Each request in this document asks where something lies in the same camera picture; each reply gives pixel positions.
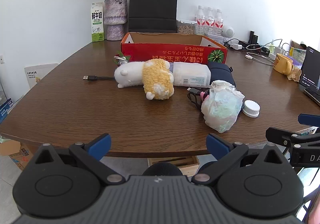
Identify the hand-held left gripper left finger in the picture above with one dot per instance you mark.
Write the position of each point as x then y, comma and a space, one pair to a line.
100, 146

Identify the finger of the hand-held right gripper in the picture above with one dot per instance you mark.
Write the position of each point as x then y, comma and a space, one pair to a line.
310, 119
277, 135

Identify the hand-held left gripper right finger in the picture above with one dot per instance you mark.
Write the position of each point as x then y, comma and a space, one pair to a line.
217, 146

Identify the clear plastic bag with wrappers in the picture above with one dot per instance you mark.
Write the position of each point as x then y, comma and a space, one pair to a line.
221, 108

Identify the white ridged bottle cap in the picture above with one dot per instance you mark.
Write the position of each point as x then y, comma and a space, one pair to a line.
250, 108

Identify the navy fabric pouch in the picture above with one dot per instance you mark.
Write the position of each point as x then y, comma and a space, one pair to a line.
221, 71

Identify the translucent white plastic container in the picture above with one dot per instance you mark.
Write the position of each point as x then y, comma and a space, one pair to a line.
190, 73

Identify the white and yellow plush toy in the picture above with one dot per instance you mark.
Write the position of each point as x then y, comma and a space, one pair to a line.
155, 76

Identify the purple knit cloth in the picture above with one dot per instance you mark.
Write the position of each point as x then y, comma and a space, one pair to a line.
171, 68

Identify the red cardboard box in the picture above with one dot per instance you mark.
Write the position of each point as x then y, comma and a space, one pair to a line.
162, 51

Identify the clear seed container white lid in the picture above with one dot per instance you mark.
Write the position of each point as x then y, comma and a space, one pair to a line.
185, 28

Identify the black tablet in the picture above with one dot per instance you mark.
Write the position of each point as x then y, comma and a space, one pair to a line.
312, 96

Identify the wooden crate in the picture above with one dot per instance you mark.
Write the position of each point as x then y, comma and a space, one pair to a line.
185, 164

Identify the crumpled brown paper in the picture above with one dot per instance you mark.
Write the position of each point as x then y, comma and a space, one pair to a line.
295, 73

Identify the black laptop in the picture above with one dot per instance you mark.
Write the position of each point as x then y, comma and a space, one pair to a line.
311, 68

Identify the yellow mug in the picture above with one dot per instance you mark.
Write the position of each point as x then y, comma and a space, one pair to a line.
281, 63

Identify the green printed pack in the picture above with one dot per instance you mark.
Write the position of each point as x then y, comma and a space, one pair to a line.
298, 55

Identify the white plug adapters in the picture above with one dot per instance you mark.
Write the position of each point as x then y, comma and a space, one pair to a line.
279, 51

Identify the small green spray bottle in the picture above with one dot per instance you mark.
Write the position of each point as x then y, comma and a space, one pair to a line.
272, 47

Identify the cardboard box on floor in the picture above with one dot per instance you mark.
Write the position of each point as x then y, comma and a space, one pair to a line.
17, 156

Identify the black charger brick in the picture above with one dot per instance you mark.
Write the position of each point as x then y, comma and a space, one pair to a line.
253, 47

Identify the white board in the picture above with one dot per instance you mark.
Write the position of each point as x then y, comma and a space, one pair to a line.
40, 75

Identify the white charger adapter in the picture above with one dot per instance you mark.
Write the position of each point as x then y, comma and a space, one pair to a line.
236, 46

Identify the black upright device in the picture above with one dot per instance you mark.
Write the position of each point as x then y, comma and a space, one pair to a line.
253, 37

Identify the blue boxes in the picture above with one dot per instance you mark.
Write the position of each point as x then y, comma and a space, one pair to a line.
5, 111

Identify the white round robot speaker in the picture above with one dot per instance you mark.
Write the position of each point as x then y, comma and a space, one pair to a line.
228, 31

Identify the white green milk carton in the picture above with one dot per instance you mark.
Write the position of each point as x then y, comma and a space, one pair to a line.
97, 23

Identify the water bottle red label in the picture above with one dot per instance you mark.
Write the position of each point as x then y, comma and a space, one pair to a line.
210, 20
218, 21
200, 17

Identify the purple mottled vase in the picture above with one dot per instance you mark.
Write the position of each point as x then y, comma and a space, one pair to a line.
115, 18

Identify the black paper bag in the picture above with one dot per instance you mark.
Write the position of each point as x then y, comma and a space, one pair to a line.
153, 6

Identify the white wall outlet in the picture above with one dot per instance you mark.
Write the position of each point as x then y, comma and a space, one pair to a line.
1, 58

